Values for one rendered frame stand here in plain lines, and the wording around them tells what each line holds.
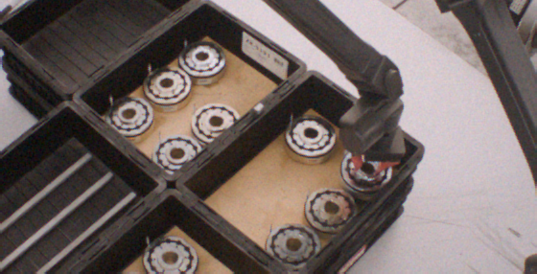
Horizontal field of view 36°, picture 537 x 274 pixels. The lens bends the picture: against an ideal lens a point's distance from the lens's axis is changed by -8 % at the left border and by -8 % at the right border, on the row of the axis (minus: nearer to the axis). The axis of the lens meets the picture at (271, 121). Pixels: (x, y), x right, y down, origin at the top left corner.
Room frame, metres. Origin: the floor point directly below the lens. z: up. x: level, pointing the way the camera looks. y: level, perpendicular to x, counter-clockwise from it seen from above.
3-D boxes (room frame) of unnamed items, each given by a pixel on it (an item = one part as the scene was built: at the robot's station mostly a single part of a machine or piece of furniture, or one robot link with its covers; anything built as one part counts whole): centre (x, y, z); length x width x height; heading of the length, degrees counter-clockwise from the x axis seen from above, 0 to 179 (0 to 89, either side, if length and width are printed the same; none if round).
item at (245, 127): (0.95, -0.07, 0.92); 0.40 x 0.30 x 0.02; 143
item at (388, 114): (0.99, -0.20, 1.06); 0.07 x 0.06 x 0.07; 140
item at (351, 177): (0.99, -0.19, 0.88); 0.10 x 0.10 x 0.01
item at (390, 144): (0.99, -0.20, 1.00); 0.10 x 0.07 x 0.07; 98
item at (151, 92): (1.18, 0.22, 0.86); 0.10 x 0.10 x 0.01
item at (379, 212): (0.95, -0.07, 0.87); 0.40 x 0.30 x 0.11; 143
